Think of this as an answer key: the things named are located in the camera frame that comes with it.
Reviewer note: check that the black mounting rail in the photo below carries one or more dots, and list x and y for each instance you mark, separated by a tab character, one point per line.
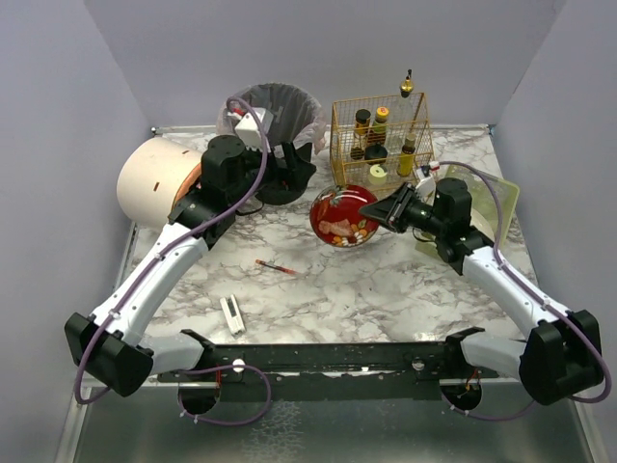
340	371

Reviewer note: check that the green sauce bottle yellow cap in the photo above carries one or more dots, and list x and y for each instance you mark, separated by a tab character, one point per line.
377	133

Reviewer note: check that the cream cylindrical shaker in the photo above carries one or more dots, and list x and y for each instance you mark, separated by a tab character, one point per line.
377	175

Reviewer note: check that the cream cylindrical drawer box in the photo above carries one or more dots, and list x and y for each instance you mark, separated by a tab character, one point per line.
154	178

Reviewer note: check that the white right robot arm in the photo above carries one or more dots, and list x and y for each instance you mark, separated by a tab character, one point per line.
560	355

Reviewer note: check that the white rectangular device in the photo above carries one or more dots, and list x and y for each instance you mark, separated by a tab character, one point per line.
232	315

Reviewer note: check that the red pen tube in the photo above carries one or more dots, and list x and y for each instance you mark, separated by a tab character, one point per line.
279	268

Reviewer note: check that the pale green perforated basket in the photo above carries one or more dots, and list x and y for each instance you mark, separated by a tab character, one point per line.
507	194

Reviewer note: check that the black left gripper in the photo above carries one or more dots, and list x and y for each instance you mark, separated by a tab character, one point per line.
281	161

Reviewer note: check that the small yellow label bottle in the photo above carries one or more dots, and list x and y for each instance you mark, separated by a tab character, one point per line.
407	157

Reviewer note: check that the clear oil bottle gold cap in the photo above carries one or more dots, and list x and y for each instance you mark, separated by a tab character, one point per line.
401	110

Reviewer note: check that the amber spice jar grey lid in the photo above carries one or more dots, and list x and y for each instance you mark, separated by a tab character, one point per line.
362	123

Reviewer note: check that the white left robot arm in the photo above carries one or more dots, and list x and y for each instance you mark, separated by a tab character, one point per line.
108	344

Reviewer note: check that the black trash bin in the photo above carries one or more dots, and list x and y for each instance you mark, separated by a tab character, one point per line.
295	133

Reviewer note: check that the red floral small plate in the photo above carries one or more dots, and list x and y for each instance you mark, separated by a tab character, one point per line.
338	203

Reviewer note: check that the meat scraps on red plate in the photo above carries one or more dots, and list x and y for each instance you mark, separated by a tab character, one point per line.
341	228

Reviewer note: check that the pink plastic bin liner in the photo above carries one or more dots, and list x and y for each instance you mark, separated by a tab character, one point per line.
298	117

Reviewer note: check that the black lid glass jar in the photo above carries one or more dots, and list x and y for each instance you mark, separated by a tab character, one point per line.
375	155

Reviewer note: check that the gold wire rack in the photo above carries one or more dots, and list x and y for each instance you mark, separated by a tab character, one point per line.
347	171

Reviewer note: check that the cream round plate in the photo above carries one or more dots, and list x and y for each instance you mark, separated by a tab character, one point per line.
481	223

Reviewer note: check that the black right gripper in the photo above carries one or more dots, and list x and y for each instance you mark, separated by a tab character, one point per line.
397	209

